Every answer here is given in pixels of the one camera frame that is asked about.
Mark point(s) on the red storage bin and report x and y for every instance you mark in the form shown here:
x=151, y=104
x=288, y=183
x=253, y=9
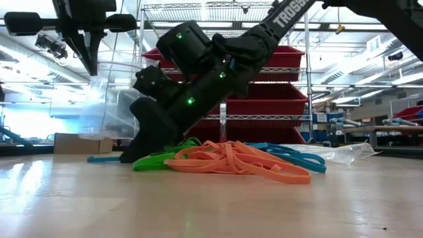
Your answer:
x=409, y=113

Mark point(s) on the red plastic bin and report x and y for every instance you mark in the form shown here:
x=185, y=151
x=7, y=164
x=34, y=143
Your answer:
x=150, y=54
x=205, y=134
x=264, y=135
x=271, y=102
x=287, y=59

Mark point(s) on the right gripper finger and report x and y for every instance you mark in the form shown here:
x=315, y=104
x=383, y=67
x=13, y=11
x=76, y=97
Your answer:
x=152, y=129

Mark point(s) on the white ceiling air vent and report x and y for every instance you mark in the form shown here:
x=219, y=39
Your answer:
x=373, y=43

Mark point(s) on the blue rubber band bunch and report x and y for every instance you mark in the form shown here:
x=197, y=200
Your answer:
x=291, y=155

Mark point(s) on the small cardboard box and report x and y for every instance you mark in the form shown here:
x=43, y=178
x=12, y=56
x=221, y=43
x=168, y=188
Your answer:
x=76, y=143

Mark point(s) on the black ceiling spotlight cluster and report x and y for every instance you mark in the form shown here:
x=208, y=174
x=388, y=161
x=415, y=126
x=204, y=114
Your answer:
x=53, y=49

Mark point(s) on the blue labelled box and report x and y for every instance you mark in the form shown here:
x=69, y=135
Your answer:
x=319, y=118

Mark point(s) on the green rubber band bunch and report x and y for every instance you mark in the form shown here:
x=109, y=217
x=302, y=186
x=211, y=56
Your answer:
x=152, y=162

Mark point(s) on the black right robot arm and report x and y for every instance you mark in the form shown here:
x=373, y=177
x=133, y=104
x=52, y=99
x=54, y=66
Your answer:
x=284, y=16

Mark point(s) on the wooden workbench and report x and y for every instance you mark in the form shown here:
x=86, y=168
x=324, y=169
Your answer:
x=380, y=129

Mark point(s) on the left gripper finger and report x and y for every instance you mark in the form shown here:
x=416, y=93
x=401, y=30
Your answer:
x=94, y=43
x=81, y=43

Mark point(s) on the clear plastic zip bag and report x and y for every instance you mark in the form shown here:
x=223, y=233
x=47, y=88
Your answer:
x=343, y=153
x=109, y=109

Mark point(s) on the black ceiling device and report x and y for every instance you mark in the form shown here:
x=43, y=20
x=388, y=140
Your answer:
x=396, y=56

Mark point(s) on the orange rubber band bunch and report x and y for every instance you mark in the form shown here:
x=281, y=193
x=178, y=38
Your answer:
x=215, y=165

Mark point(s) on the blue storage bin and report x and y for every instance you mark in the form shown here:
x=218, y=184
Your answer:
x=315, y=136

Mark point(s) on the pale blue padded tube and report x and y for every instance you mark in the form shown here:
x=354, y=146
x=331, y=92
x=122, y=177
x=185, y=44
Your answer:
x=400, y=121
x=347, y=122

